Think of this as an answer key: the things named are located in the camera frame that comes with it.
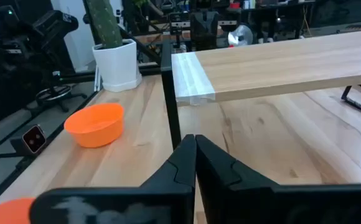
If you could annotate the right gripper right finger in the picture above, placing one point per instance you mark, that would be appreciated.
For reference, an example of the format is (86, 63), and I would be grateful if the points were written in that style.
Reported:
(218, 177)

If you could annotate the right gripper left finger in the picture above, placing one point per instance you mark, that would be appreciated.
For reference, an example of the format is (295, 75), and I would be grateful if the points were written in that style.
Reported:
(180, 174)

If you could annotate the orange plastic bowl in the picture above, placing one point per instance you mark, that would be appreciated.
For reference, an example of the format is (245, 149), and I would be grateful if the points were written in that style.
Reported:
(6, 213)
(95, 126)

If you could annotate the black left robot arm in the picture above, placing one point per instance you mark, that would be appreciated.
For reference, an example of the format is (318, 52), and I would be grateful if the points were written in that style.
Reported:
(18, 46)

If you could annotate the clear tape strip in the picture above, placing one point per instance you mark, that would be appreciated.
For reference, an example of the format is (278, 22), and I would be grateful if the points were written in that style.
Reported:
(191, 77)

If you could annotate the white hexagonal plant pot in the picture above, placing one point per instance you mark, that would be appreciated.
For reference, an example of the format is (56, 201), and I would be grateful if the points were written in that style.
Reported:
(118, 65)

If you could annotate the black office chair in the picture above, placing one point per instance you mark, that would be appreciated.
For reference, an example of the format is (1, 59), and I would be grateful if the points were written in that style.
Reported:
(203, 28)

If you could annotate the black chair base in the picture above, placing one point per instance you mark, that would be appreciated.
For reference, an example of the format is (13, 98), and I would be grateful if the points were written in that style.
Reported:
(54, 93)

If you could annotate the green cactus plant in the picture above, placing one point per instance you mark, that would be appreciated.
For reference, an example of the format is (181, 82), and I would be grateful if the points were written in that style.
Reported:
(104, 25)

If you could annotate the wooden shelf black metal frame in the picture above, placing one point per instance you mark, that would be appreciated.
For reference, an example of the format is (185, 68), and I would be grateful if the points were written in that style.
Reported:
(277, 65)

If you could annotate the small table-level camera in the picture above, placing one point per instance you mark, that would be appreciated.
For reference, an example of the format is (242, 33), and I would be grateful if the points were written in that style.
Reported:
(34, 139)

